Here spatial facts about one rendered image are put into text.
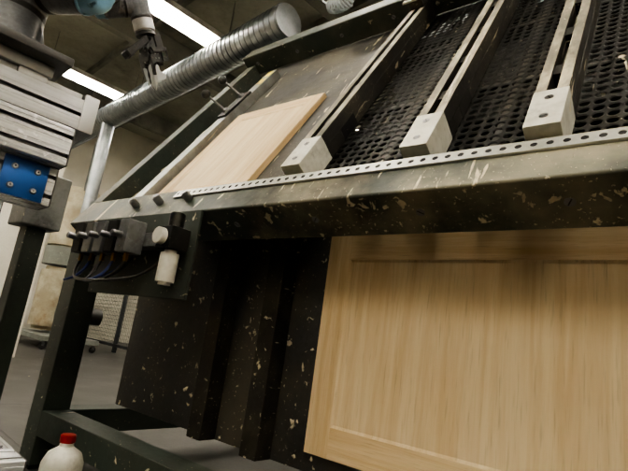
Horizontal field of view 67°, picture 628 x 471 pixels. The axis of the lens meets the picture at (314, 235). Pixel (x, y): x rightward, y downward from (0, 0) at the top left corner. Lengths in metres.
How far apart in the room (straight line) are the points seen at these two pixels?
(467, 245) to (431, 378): 0.30
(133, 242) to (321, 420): 0.67
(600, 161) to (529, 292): 0.32
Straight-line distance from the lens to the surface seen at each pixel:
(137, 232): 1.37
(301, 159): 1.17
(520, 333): 1.04
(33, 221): 1.76
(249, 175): 1.41
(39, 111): 1.21
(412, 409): 1.11
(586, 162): 0.84
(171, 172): 1.80
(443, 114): 1.08
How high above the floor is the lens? 0.51
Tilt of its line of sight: 13 degrees up
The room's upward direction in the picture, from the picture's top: 8 degrees clockwise
